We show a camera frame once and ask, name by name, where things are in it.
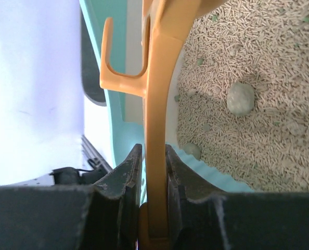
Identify grey plastic waste tray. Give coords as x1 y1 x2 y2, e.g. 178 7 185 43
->
81 13 107 107

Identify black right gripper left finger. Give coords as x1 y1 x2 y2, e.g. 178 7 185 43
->
0 144 142 249

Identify yellow litter scoop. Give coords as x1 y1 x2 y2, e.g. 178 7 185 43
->
100 1 224 249

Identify teal cat litter box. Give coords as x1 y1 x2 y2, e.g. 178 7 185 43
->
78 0 254 206

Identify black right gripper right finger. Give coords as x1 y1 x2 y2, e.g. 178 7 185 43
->
165 146 309 249

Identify beige cat litter pellets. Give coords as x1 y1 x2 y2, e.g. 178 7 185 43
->
176 1 309 192

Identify grey-green litter clump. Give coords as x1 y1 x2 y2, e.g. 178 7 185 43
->
226 82 255 117
183 142 202 160

